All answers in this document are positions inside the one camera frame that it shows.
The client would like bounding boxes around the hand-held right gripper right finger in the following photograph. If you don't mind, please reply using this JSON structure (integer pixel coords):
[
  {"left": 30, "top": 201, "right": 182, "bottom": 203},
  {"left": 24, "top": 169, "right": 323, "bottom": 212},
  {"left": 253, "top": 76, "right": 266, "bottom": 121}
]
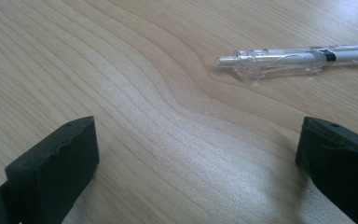
[{"left": 295, "top": 116, "right": 358, "bottom": 224}]

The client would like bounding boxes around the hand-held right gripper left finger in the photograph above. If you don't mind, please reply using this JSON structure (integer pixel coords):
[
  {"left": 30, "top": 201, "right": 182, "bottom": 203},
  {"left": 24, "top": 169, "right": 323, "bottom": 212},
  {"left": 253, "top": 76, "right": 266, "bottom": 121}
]
[{"left": 0, "top": 116, "right": 101, "bottom": 224}]

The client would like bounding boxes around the clear plastic ballpoint pen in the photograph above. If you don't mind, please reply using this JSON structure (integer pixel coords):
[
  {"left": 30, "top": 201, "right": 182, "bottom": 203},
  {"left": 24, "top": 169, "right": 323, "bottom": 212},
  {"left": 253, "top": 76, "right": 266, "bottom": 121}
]
[{"left": 213, "top": 42, "right": 358, "bottom": 80}]

